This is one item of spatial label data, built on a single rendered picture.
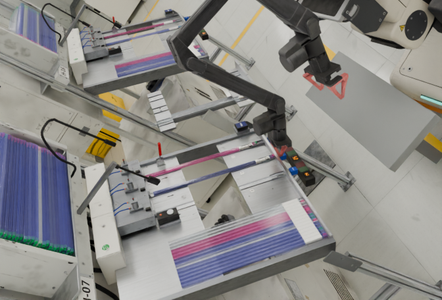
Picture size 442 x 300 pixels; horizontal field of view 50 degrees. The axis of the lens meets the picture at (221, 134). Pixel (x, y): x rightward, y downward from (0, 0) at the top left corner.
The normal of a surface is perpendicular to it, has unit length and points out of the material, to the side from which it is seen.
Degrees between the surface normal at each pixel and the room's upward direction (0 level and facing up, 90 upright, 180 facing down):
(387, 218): 0
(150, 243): 44
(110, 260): 90
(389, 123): 0
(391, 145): 0
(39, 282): 90
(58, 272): 90
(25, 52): 90
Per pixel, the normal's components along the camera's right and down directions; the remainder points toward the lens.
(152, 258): -0.12, -0.79
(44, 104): 0.31, 0.54
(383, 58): -0.74, -0.37
